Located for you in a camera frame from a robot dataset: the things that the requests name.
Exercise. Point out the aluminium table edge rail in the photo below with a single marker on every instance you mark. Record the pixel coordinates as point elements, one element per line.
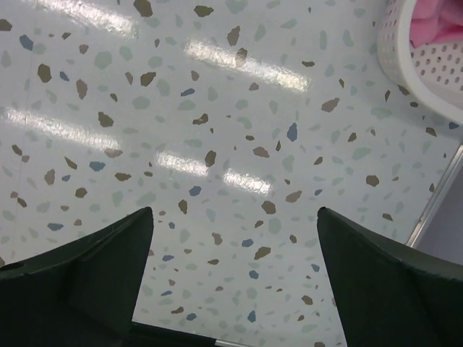
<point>436,199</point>

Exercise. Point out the bright pink garment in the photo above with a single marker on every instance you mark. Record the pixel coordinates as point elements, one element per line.
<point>436,21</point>

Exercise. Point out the white perforated laundry basket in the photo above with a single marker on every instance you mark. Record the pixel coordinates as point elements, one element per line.
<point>431,73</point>

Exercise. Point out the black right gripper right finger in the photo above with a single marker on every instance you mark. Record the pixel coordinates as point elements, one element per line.
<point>386,293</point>

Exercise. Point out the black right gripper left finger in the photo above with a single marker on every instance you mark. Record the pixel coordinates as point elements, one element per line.
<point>83,293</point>

